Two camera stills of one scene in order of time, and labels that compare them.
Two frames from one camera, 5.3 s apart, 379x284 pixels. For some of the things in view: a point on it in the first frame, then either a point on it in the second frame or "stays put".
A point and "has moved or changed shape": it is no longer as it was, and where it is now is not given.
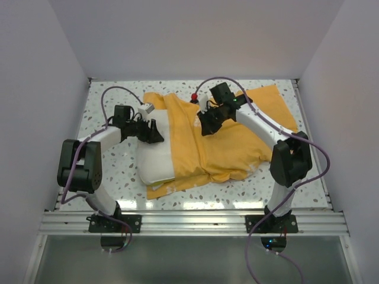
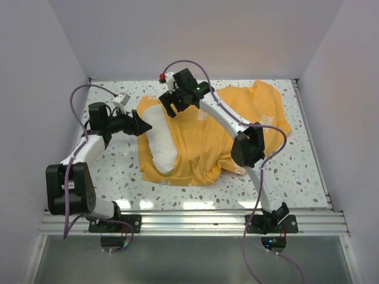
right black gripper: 207,128 -> 172,98
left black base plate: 98,223 stays put
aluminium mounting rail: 328,222 stays put
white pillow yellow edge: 155,160 has moved or changed shape
